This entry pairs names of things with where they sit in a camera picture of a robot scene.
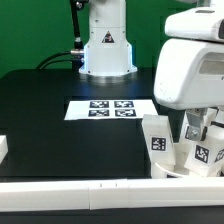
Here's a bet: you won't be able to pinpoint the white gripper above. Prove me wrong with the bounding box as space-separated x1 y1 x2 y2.
154 39 224 140

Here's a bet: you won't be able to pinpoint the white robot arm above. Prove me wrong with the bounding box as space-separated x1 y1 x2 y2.
80 0 224 141

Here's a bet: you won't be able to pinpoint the white marker sheet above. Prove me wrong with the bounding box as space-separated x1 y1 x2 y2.
64 99 157 120

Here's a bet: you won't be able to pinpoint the white left barrier block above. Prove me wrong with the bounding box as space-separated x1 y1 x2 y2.
0 135 8 164

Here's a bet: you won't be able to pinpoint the white front barrier rail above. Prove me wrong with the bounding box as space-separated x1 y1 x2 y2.
0 177 224 212

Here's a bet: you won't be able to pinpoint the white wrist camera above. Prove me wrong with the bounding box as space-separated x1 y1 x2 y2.
165 7 224 42

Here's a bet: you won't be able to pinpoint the black cables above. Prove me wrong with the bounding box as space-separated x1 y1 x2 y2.
35 49 84 70

